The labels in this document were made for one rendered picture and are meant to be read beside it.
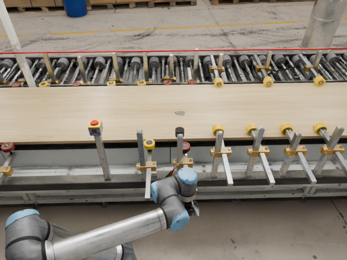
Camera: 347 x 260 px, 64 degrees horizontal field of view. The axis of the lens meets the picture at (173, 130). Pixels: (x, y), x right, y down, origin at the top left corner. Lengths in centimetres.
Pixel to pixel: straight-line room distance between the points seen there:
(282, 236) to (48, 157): 205
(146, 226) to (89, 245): 21
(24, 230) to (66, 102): 152
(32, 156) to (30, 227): 124
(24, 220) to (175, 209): 56
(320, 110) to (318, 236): 109
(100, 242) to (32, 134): 135
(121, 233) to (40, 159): 139
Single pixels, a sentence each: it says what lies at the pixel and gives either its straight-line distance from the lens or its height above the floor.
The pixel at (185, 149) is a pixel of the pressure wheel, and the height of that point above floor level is 90.
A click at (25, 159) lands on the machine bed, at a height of 70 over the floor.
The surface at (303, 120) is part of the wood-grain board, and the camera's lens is 238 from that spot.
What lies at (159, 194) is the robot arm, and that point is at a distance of 123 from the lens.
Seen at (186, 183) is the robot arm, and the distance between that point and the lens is 125.
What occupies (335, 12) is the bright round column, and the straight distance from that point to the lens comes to 543.
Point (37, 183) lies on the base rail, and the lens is 221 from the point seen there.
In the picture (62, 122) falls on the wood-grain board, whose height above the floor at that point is 90.
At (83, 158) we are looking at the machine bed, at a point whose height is 70.
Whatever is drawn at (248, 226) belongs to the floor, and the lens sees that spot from 269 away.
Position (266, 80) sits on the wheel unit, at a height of 97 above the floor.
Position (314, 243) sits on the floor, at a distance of 280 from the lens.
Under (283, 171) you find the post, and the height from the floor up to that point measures 76.
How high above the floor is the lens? 229
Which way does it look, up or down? 42 degrees down
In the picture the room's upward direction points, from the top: straight up
